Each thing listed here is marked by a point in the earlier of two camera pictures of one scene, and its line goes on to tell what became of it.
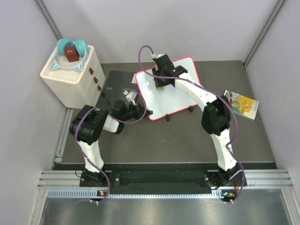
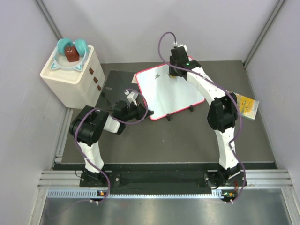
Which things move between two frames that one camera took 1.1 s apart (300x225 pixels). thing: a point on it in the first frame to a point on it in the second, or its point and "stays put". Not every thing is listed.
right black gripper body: (159, 82) to (173, 72)
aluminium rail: (258, 178) stays put
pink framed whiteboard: (159, 103) stays put
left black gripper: (138, 108) stays put
